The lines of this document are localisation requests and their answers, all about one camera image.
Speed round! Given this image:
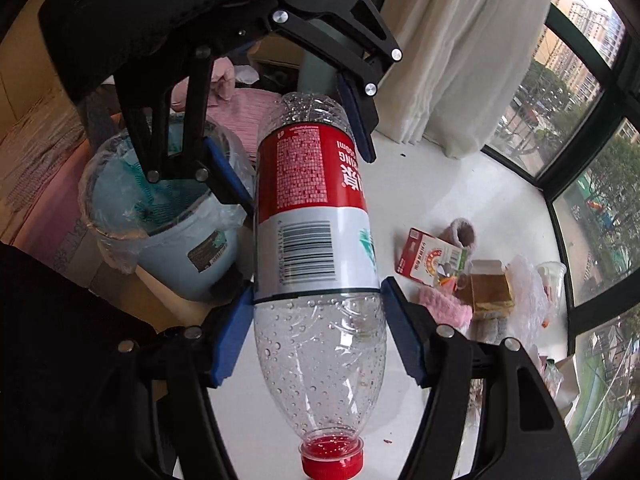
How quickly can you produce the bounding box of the light blue trash bin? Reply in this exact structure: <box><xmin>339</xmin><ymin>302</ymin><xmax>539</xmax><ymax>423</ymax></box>
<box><xmin>78</xmin><ymin>131</ymin><xmax>246</xmax><ymax>301</ymax></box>

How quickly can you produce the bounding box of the dark window frame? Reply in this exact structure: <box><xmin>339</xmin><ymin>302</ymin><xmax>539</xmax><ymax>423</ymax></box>
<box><xmin>483</xmin><ymin>6</ymin><xmax>639</xmax><ymax>340</ymax></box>

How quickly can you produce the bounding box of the red white torn carton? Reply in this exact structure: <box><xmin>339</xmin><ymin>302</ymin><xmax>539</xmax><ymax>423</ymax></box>
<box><xmin>396</xmin><ymin>228</ymin><xmax>468</xmax><ymax>287</ymax></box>

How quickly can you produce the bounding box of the clear bin liner bag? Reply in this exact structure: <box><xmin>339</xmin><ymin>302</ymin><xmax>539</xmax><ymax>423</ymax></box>
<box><xmin>78</xmin><ymin>130</ymin><xmax>246</xmax><ymax>274</ymax></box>

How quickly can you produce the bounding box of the white torn paper box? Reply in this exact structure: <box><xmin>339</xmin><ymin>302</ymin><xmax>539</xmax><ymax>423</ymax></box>
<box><xmin>550</xmin><ymin>356</ymin><xmax>580</xmax><ymax>416</ymax></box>

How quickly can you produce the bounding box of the crumpled clear plastic bag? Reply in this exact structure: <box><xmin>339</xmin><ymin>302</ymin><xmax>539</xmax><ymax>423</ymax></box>
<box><xmin>506</xmin><ymin>255</ymin><xmax>549</xmax><ymax>359</ymax></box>

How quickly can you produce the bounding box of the mauve fuzzy sock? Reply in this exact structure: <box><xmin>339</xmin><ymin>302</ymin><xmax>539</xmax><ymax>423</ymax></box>
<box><xmin>438</xmin><ymin>218</ymin><xmax>477</xmax><ymax>257</ymax></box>

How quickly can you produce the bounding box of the white sheer curtain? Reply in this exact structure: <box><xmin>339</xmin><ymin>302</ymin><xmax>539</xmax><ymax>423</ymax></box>
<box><xmin>375</xmin><ymin>0</ymin><xmax>551</xmax><ymax>159</ymax></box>

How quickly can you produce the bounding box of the pink fuzzy sock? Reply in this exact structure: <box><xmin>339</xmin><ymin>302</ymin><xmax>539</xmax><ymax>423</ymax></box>
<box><xmin>418</xmin><ymin>286</ymin><xmax>473</xmax><ymax>334</ymax></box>

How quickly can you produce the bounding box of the gold cardboard box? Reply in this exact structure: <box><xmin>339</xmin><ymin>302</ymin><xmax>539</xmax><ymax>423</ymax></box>
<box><xmin>469</xmin><ymin>259</ymin><xmax>514</xmax><ymax>321</ymax></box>

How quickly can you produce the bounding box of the pink clothes pile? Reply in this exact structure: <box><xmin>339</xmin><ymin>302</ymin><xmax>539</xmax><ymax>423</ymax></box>
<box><xmin>169</xmin><ymin>56</ymin><xmax>286</xmax><ymax>162</ymax></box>

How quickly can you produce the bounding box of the clear bottle red label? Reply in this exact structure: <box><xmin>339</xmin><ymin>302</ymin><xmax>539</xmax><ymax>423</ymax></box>
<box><xmin>254</xmin><ymin>92</ymin><xmax>386</xmax><ymax>479</ymax></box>

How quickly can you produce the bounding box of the grey fuzzy sock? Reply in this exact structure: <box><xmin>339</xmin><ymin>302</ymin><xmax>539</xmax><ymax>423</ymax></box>
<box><xmin>469</xmin><ymin>318</ymin><xmax>508</xmax><ymax>344</ymax></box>

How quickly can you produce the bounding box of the clear plastic cup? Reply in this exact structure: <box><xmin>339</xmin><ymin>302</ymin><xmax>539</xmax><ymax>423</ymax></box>
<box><xmin>536</xmin><ymin>261</ymin><xmax>566</xmax><ymax>308</ymax></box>

